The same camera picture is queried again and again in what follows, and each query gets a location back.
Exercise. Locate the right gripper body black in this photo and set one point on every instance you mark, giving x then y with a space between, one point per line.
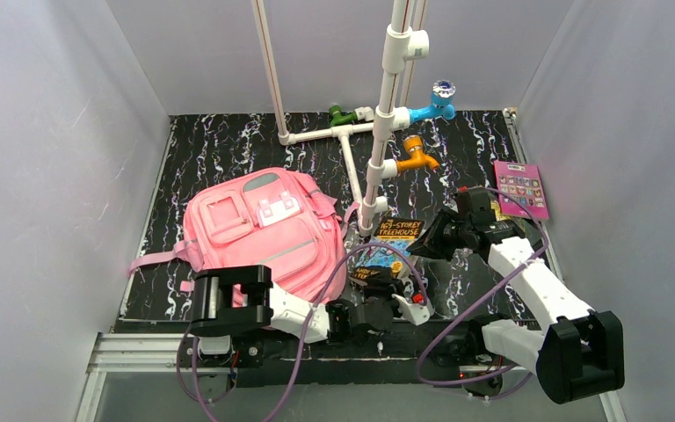
439 235

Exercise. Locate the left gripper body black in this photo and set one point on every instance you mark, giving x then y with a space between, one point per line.
385 285

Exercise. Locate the dark treehouse book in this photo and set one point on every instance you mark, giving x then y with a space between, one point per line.
390 257

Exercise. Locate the pink student backpack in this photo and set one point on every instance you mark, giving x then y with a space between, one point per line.
277 218

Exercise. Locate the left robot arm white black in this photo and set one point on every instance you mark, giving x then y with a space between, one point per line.
230 303

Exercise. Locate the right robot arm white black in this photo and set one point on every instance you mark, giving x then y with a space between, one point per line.
578 352

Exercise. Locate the green cover book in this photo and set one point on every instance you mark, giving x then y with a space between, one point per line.
500 216

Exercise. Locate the orange tap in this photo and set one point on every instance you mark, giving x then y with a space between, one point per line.
414 147

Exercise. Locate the pink small book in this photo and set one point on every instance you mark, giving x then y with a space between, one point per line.
523 183

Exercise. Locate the blue tap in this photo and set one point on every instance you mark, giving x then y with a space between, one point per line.
441 105

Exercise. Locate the green pipe valve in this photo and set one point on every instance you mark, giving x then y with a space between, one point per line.
339 118

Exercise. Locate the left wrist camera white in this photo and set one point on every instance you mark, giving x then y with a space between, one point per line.
414 313

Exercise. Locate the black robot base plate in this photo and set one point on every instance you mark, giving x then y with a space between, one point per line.
266 358

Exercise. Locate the white PVC pipe frame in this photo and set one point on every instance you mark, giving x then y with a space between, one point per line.
402 44

